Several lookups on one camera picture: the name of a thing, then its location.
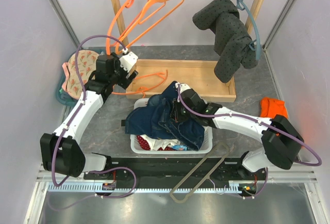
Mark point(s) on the orange hanger with white shirt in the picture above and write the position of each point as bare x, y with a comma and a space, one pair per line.
150, 9

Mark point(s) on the white shirt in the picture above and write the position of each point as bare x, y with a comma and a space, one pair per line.
156, 144

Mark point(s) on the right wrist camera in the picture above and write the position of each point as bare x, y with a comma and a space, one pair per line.
182, 87

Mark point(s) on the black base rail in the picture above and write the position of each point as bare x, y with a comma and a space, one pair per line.
161, 172

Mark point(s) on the dark blue denim garment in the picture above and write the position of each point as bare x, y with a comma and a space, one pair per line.
156, 121

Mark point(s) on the grey dotted garment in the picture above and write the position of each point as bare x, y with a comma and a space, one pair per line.
232, 41

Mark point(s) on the red polka dot skirt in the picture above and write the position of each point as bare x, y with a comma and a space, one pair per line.
143, 143

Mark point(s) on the blue floral garment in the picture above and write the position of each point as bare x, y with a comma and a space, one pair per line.
179, 148

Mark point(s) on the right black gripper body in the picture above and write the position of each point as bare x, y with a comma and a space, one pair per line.
180, 114

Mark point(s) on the orange cloth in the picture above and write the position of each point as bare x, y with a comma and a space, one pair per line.
271, 107

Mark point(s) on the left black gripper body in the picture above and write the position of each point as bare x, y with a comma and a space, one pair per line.
124, 82

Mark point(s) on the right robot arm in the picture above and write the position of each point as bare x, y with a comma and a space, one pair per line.
280, 141

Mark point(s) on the orange hanger with denim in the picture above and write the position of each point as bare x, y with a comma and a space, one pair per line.
146, 83

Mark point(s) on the white plastic basket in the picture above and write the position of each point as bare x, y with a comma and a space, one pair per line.
205, 148

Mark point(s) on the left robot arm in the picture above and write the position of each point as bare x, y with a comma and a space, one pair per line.
60, 150

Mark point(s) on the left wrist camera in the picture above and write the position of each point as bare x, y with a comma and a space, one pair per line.
128, 61

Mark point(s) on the wooden clothes rack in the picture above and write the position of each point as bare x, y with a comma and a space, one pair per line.
195, 73

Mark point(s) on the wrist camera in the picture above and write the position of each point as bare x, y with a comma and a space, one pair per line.
182, 87
128, 61

